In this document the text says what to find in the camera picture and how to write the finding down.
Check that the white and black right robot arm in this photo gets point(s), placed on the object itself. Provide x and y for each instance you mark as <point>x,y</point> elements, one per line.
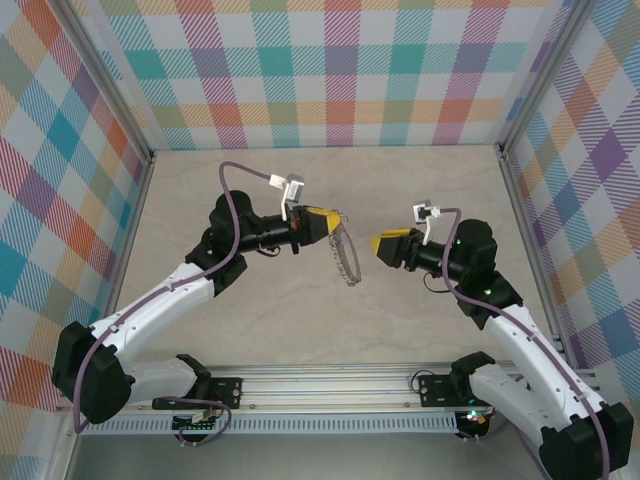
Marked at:
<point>540,365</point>

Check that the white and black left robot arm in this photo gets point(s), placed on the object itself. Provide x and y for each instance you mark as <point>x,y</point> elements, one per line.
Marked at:
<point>155,305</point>

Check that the aluminium frame post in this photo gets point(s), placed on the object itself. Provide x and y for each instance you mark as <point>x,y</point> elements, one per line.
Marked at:
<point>542,75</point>
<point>112,85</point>

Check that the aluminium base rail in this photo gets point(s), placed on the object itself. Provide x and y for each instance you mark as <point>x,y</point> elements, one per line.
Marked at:
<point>325,385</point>

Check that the aluminium table edge rail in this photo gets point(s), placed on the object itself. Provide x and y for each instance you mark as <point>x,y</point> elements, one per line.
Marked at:
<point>134,220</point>
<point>534,250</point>

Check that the small circuit board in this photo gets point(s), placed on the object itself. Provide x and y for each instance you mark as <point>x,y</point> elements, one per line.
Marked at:
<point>475,420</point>
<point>195,425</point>

